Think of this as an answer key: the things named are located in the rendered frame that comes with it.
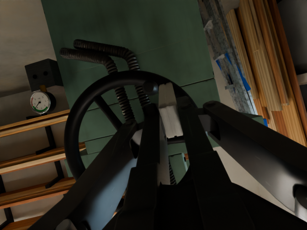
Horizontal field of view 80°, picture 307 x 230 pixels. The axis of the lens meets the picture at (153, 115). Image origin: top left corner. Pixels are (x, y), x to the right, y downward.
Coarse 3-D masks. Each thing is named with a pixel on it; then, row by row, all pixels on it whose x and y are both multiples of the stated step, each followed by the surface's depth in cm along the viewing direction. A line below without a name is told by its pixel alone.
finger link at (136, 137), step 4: (140, 124) 15; (140, 128) 14; (164, 128) 15; (136, 132) 14; (140, 132) 14; (164, 132) 15; (132, 136) 14; (136, 136) 14; (140, 136) 14; (132, 140) 14; (136, 140) 14; (140, 140) 14; (132, 144) 14; (136, 144) 14; (132, 148) 14; (136, 148) 14
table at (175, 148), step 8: (240, 112) 66; (256, 120) 50; (208, 136) 52; (168, 144) 44; (176, 144) 44; (184, 144) 43; (216, 144) 52; (80, 152) 64; (96, 152) 57; (168, 152) 44; (176, 152) 44; (184, 152) 53; (64, 160) 58; (88, 160) 57; (72, 176) 58
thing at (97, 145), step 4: (108, 136) 56; (92, 140) 56; (96, 140) 56; (100, 140) 56; (104, 140) 56; (108, 140) 56; (88, 144) 57; (92, 144) 56; (96, 144) 56; (100, 144) 56; (104, 144) 56; (88, 148) 57; (92, 148) 57; (96, 148) 56; (100, 148) 56; (88, 152) 57; (92, 152) 57
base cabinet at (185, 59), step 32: (64, 0) 54; (96, 0) 53; (128, 0) 52; (160, 0) 51; (192, 0) 50; (64, 32) 55; (96, 32) 54; (128, 32) 52; (160, 32) 51; (192, 32) 50; (64, 64) 56; (96, 64) 54; (160, 64) 52; (192, 64) 51; (128, 96) 54
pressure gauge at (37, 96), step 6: (42, 90) 53; (36, 96) 51; (42, 96) 51; (48, 96) 50; (30, 102) 51; (36, 102) 51; (42, 102) 51; (48, 102) 51; (54, 102) 52; (36, 108) 51; (42, 108) 51; (48, 108) 50; (54, 108) 53
